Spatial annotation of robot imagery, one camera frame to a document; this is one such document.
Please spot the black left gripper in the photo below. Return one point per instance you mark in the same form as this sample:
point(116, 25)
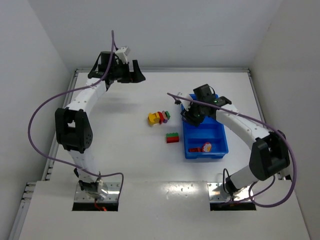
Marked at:
point(130, 74)

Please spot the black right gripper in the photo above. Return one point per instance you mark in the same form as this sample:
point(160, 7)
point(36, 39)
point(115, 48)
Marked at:
point(189, 117)

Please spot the red flower lego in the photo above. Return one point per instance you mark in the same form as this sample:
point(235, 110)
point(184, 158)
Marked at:
point(206, 148)

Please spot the red curved lego brick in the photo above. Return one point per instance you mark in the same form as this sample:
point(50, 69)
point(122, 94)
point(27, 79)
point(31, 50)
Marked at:
point(195, 150)

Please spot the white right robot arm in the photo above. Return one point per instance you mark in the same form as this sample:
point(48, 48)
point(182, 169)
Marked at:
point(269, 154)

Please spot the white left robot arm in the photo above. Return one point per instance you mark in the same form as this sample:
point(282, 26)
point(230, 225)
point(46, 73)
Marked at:
point(73, 129)

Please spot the green top lego brick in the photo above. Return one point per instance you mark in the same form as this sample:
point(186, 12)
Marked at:
point(172, 135)

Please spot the green lego in cluster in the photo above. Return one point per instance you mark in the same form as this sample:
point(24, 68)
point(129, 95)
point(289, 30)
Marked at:
point(167, 115)

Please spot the blue compartment bin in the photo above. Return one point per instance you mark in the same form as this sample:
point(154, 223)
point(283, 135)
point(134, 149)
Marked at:
point(209, 131)

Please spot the red lego in cluster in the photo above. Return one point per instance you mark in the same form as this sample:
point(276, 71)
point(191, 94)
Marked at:
point(161, 117)

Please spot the red bottom lego brick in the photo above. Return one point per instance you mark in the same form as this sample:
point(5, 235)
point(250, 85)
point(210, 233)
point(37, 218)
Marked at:
point(172, 139)

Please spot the yellow lego piece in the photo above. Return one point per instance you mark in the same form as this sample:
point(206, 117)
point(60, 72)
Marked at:
point(153, 119)

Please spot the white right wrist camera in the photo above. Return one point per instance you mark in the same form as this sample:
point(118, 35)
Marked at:
point(184, 100)

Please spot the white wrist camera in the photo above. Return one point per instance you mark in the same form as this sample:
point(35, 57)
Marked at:
point(184, 100)
point(122, 53)

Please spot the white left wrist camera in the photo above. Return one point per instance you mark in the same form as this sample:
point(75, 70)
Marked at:
point(122, 53)

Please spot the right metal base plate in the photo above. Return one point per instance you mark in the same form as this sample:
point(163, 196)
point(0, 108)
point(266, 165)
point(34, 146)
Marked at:
point(217, 195)

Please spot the metal base plate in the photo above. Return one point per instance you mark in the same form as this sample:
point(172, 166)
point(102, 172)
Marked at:
point(108, 194)
point(217, 195)

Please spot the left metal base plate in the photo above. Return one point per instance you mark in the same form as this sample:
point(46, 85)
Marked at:
point(108, 194)

